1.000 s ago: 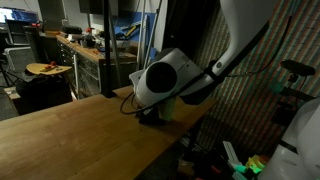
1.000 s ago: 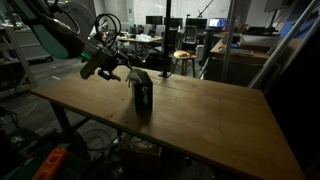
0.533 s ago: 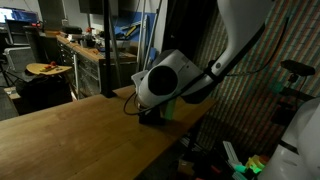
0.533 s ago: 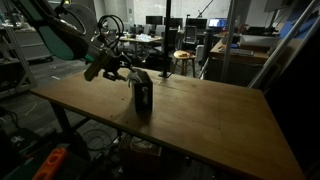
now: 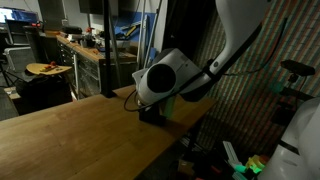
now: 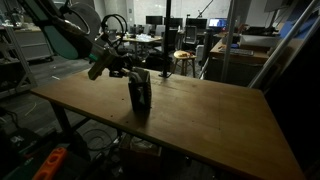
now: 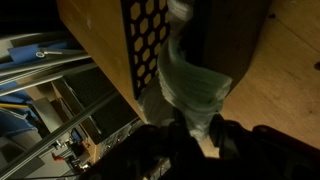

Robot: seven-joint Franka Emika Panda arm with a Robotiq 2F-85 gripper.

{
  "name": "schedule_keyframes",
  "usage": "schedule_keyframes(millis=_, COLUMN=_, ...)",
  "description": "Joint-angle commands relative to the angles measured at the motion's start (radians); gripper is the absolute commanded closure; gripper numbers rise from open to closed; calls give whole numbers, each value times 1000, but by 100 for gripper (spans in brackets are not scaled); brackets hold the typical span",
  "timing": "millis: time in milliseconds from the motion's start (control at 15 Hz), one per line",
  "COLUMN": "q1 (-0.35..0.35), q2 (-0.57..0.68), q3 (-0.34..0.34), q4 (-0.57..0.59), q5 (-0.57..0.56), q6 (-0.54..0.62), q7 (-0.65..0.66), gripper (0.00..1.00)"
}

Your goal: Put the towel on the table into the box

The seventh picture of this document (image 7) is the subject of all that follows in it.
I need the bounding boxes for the diagonal aluminium frame bars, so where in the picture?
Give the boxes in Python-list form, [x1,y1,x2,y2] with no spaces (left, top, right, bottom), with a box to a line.
[0,49,98,98]

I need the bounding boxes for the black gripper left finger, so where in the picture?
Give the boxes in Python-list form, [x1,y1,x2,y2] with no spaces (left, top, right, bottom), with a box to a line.
[79,106,204,180]

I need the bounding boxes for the black mesh box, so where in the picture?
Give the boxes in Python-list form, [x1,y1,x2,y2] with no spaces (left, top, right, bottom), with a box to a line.
[120,0,273,101]

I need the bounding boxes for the grey knitted towel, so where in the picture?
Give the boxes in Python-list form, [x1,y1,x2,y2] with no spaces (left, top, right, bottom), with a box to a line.
[137,0,234,143]

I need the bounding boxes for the blue panel with yellow tool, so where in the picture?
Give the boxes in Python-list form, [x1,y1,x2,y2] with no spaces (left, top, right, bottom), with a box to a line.
[0,39,69,136]

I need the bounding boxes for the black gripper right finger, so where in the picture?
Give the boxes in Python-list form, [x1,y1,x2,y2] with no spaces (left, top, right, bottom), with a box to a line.
[208,113,320,180]

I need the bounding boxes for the aluminium strut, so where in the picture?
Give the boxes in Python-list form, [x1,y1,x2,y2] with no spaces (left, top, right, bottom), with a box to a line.
[0,89,120,180]

